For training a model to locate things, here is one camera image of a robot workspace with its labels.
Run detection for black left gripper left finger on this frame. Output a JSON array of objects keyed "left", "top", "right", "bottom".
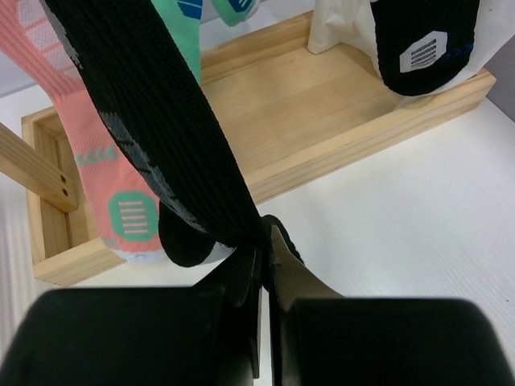
[{"left": 194, "top": 245, "right": 262, "bottom": 378}]

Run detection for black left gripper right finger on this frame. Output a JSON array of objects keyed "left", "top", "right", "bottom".
[{"left": 269, "top": 225, "right": 344, "bottom": 385}]

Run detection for black sock with blue trim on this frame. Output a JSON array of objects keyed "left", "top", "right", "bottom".
[{"left": 42, "top": 1, "right": 280, "bottom": 267}]

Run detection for pink sock with green patches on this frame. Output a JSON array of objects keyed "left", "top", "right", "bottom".
[{"left": 1, "top": 0, "right": 166, "bottom": 263}]

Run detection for mint green sock blue stripes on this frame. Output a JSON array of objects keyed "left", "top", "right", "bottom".
[{"left": 151, "top": 0, "right": 203, "bottom": 84}]

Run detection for wooden hanger rack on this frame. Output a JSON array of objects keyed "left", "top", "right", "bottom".
[{"left": 1, "top": 13, "right": 496, "bottom": 286}]

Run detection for white cloth bag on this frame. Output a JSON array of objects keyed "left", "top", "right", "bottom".
[{"left": 308, "top": 1, "right": 514, "bottom": 97}]

